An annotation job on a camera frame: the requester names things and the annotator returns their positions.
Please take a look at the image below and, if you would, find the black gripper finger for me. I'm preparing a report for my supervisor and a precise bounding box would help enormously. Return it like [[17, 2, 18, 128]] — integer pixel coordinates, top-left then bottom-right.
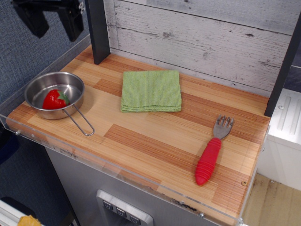
[[15, 7, 49, 38], [58, 9, 84, 42]]

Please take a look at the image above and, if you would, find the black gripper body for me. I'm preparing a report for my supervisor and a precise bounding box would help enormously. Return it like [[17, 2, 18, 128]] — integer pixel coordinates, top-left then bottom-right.
[[11, 0, 85, 14]]

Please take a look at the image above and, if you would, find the red plastic strawberry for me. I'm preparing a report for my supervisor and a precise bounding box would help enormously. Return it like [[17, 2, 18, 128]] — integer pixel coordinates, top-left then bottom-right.
[[42, 89, 70, 110]]

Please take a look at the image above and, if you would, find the folded green cloth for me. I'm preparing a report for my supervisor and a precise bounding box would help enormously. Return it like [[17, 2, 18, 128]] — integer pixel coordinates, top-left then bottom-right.
[[121, 70, 182, 113]]

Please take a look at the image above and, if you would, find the clear acrylic edge guard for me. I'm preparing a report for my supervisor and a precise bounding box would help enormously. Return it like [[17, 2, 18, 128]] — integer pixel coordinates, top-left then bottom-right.
[[7, 48, 269, 226]]

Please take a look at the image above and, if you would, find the silver button panel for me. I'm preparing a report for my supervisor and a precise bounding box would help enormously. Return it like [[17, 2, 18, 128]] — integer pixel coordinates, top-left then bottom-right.
[[96, 189, 154, 226]]

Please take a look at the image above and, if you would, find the yellow and black object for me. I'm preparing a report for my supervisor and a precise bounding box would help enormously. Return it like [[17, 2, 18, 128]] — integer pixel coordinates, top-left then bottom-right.
[[17, 215, 42, 226]]

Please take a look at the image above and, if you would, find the dark grey left post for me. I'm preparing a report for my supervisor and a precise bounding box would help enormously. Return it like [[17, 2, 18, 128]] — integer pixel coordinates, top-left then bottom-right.
[[85, 0, 110, 65]]

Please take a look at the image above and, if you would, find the dark grey post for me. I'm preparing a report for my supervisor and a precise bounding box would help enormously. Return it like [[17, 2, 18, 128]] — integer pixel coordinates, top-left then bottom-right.
[[264, 15, 301, 117], [85, 0, 110, 65]]

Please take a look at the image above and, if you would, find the steel pan with wire handle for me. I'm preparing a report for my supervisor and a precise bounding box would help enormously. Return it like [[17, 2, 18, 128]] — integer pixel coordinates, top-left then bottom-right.
[[24, 72, 95, 136]]

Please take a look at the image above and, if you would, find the fork with red handle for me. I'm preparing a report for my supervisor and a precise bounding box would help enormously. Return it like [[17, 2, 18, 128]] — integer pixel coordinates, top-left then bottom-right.
[[195, 114, 234, 186]]

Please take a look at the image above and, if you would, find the dark grey right post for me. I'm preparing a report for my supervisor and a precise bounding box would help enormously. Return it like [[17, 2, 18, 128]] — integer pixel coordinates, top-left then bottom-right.
[[264, 15, 301, 117]]

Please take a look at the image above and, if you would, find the white aluminium rail block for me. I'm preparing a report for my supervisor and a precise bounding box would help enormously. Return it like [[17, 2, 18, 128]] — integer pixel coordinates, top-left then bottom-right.
[[257, 89, 301, 190]]

